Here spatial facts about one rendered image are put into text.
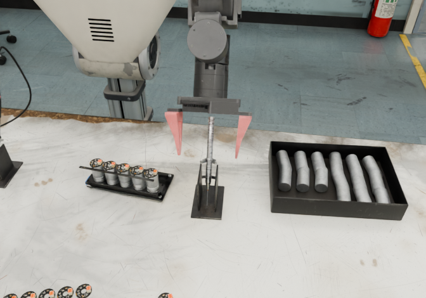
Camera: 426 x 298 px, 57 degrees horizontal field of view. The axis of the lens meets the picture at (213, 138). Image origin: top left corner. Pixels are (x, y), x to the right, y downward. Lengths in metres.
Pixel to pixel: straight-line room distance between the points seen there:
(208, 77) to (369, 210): 0.38
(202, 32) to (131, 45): 0.51
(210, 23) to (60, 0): 0.58
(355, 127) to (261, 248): 1.64
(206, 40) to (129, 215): 0.37
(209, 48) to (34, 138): 0.55
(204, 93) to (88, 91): 1.94
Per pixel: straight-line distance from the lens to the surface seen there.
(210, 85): 0.64
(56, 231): 0.78
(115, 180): 0.79
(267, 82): 2.54
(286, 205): 0.74
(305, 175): 0.80
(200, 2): 0.66
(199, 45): 0.57
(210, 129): 0.71
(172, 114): 0.64
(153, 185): 0.75
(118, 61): 1.10
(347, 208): 0.76
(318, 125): 2.24
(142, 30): 1.04
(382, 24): 3.24
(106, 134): 0.95
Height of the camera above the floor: 1.33
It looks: 40 degrees down
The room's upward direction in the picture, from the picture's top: straight up
